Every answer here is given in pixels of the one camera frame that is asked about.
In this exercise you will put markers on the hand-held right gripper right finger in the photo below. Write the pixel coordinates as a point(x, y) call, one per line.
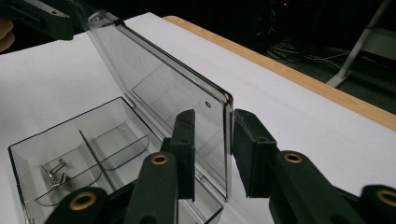
point(255, 161)

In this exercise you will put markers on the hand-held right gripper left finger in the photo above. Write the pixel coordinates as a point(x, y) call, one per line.
point(186, 155)

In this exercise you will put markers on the clear grey compartment box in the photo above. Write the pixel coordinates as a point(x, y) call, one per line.
point(162, 77)

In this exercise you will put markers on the white metal desk frame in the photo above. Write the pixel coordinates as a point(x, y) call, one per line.
point(358, 46)

